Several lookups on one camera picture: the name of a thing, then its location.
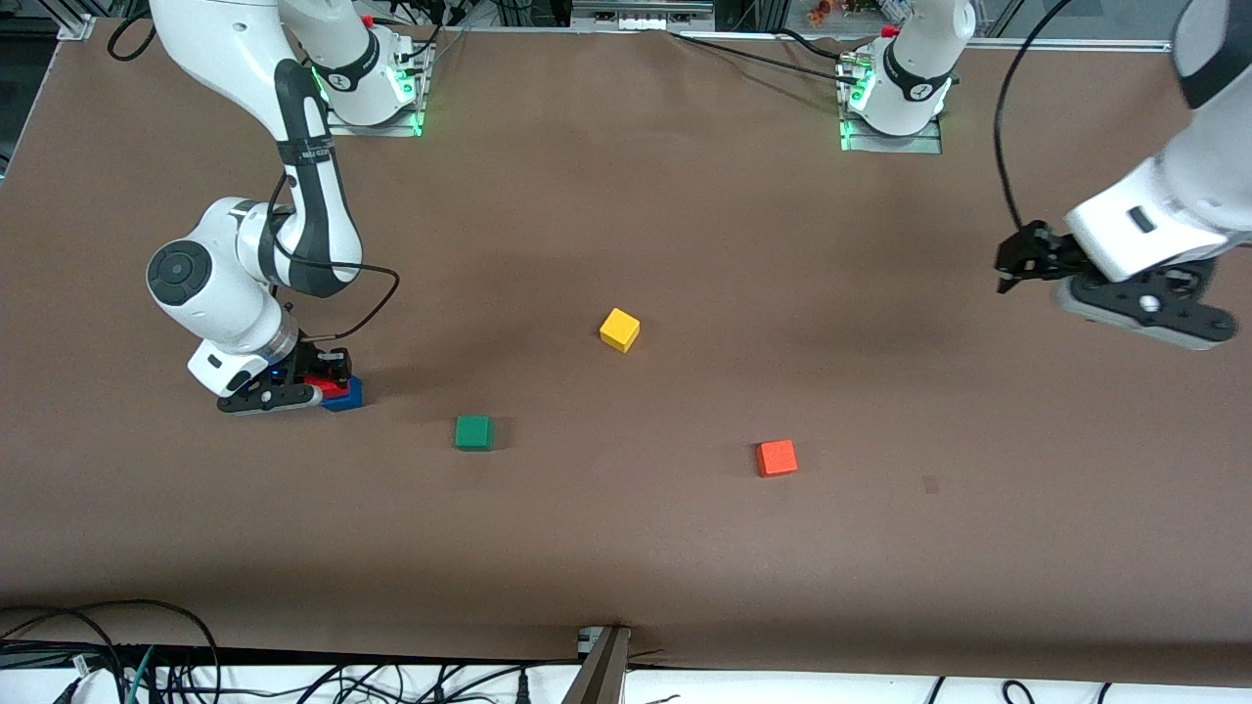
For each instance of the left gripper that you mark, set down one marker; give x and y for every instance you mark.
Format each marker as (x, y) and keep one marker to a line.
(1041, 252)

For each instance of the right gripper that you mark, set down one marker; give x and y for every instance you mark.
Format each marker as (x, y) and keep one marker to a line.
(315, 359)

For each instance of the red wooden block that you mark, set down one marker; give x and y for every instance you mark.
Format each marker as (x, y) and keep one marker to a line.
(333, 388)

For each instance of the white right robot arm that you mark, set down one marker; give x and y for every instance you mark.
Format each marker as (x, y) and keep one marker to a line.
(225, 284)

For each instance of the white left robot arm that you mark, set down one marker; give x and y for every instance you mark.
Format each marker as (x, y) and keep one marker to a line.
(919, 68)

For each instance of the blue wooden block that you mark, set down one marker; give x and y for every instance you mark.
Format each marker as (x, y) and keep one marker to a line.
(347, 401)

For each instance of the green wooden block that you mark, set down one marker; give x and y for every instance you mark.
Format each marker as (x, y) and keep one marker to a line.
(473, 432)

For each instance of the yellow wooden block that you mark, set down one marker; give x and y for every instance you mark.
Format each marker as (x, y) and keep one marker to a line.
(619, 330)

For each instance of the orange wooden block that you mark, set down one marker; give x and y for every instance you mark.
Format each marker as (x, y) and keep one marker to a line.
(777, 458)

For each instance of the white power strip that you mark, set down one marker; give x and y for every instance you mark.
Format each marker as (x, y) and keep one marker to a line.
(641, 18)

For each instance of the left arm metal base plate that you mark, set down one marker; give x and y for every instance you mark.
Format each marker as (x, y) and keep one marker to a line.
(919, 147)

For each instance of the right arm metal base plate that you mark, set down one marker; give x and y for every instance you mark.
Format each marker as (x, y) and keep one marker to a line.
(337, 128)

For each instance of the small metal bracket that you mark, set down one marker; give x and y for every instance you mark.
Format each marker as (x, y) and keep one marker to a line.
(588, 640)

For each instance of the aluminium frame corner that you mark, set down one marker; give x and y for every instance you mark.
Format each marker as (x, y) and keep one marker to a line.
(73, 24)

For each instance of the grey metal camera post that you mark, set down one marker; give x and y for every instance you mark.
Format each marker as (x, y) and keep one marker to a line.
(602, 675)

